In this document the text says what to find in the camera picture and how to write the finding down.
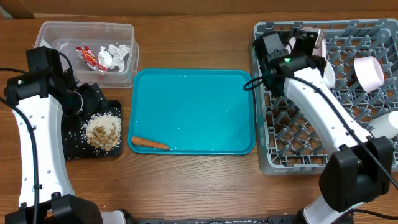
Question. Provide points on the black food waste tray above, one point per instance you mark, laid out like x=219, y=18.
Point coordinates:
x=75, y=142

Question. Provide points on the white rice pile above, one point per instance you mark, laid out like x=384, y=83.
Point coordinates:
x=108, y=123

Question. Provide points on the orange carrot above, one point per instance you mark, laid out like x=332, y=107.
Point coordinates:
x=148, y=143

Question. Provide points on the cream bowl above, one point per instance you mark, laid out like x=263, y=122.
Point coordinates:
x=329, y=78

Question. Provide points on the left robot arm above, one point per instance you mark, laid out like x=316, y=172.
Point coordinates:
x=39, y=99

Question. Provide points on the red snack wrapper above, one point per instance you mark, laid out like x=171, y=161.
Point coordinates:
x=89, y=59

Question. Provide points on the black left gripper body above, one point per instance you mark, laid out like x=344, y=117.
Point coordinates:
x=74, y=105

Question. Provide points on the foil wrapper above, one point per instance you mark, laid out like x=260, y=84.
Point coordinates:
x=112, y=57

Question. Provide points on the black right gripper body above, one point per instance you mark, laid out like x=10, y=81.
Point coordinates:
x=319, y=63

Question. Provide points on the grey dishwasher rack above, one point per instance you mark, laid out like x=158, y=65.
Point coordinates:
x=287, y=144

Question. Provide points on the teal serving tray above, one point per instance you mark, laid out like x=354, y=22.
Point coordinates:
x=192, y=111

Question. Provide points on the small white plate bowl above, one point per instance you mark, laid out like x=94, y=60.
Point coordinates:
x=369, y=73

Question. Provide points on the peanut shells pile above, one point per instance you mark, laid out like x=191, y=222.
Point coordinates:
x=101, y=138

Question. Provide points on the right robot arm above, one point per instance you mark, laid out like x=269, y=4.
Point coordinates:
x=359, y=165

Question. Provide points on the large white plate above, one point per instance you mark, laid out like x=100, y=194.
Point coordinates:
x=320, y=51

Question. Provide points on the clear plastic waste bin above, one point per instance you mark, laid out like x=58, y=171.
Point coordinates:
x=67, y=36

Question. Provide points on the small white cup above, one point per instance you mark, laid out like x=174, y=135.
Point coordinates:
x=385, y=125

